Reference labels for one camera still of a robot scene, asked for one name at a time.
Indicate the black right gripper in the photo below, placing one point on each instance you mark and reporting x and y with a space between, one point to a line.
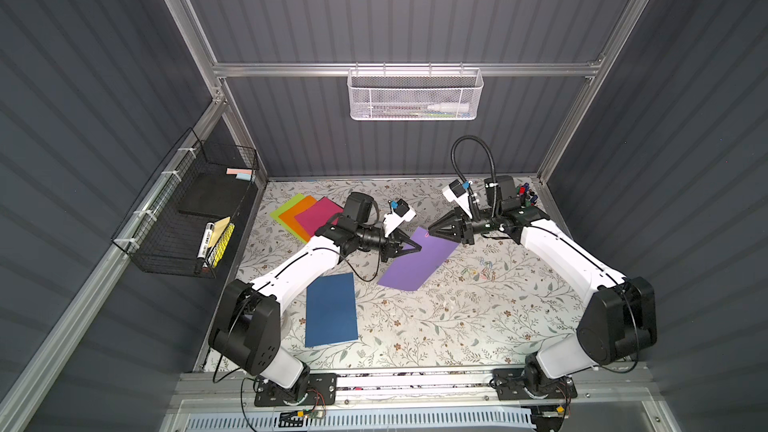
465 227

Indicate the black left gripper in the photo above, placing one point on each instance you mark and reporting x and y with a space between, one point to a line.
391 242

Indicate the purple paper sheet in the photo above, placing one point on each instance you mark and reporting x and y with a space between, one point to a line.
410 272

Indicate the magenta paper sheet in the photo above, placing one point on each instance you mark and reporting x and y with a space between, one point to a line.
316 216

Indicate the blue paper sheet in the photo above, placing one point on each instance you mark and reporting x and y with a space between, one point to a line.
331 316

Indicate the orange paper sheet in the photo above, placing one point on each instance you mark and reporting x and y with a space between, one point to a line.
289 217

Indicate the lime green paper sheet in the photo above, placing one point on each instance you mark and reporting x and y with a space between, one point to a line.
275 215

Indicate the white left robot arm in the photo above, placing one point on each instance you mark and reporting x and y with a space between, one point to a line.
246 325

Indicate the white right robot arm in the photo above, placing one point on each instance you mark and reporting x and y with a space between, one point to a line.
619 316

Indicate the pink pen cup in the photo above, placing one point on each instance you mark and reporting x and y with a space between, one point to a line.
526 196

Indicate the white tape roll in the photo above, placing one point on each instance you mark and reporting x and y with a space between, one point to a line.
286 327

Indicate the white mesh wall basket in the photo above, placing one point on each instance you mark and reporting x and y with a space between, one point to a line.
414 93

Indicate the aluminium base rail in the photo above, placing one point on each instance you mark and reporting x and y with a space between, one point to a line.
507 384

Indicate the black wire wall basket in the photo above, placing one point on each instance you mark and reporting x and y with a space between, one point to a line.
197 206

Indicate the aluminium frame post left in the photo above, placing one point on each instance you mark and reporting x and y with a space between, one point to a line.
186 22

